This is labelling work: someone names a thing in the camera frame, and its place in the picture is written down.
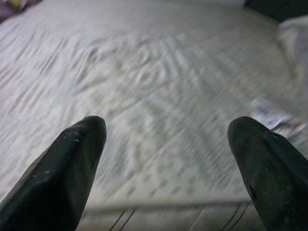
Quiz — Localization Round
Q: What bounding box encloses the purple printed blanket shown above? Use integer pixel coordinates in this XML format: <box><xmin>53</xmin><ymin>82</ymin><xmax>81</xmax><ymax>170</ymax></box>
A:
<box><xmin>0</xmin><ymin>0</ymin><xmax>43</xmax><ymax>24</ymax></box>

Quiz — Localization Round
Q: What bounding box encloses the white pillow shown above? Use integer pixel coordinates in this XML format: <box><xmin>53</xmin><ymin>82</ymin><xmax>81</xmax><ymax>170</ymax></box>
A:
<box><xmin>276</xmin><ymin>16</ymin><xmax>308</xmax><ymax>85</ymax></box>

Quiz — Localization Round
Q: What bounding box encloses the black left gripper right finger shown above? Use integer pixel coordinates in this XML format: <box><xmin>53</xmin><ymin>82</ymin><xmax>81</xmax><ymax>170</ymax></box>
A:
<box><xmin>227</xmin><ymin>116</ymin><xmax>308</xmax><ymax>231</ymax></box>

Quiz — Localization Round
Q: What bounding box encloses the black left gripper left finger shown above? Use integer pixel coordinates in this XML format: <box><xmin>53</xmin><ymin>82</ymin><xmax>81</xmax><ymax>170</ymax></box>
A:
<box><xmin>0</xmin><ymin>115</ymin><xmax>107</xmax><ymax>231</ymax></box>

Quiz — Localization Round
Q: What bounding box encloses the black tufted headboard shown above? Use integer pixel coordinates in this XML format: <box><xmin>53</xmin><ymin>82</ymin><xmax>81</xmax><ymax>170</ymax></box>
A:
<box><xmin>243</xmin><ymin>0</ymin><xmax>308</xmax><ymax>24</ymax></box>

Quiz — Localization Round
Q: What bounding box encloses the white quilted mattress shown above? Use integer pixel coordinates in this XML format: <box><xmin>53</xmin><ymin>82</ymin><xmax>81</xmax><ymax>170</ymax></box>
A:
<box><xmin>0</xmin><ymin>0</ymin><xmax>308</xmax><ymax>212</ymax></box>

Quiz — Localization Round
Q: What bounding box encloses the blue white printed item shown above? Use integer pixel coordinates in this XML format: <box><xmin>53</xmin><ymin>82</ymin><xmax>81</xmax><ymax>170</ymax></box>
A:
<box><xmin>250</xmin><ymin>97</ymin><xmax>308</xmax><ymax>147</ymax></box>

